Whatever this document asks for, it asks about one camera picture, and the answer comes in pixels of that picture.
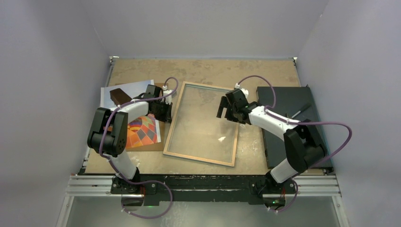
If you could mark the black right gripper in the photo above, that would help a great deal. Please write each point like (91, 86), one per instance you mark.
(224, 104)

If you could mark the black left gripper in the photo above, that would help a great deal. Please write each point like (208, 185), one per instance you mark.
(167, 117)

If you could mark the hot air balloon photo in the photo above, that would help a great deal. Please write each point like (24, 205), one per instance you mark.
(131, 89)

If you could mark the brown cardboard backing board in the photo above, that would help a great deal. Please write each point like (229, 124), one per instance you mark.
(145, 134)

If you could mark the clear acrylic glazing sheet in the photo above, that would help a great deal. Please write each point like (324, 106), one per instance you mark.
(202, 123)

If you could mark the blue wooden picture frame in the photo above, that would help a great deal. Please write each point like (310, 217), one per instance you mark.
(202, 123)

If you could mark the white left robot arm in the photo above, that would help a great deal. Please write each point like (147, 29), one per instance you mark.
(108, 132)

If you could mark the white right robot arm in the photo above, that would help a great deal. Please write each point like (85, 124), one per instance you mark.
(303, 143)

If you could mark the small black hammer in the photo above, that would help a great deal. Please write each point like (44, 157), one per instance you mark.
(298, 112)

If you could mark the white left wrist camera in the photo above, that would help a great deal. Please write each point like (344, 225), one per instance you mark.
(168, 94)

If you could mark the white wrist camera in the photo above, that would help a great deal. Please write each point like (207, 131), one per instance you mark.
(244, 90)
(168, 94)

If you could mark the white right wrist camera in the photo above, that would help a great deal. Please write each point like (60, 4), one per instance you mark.
(244, 90)

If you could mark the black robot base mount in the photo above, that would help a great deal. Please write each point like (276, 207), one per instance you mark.
(156, 188)

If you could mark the aluminium front rail frame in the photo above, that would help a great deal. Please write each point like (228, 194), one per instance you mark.
(89, 203)

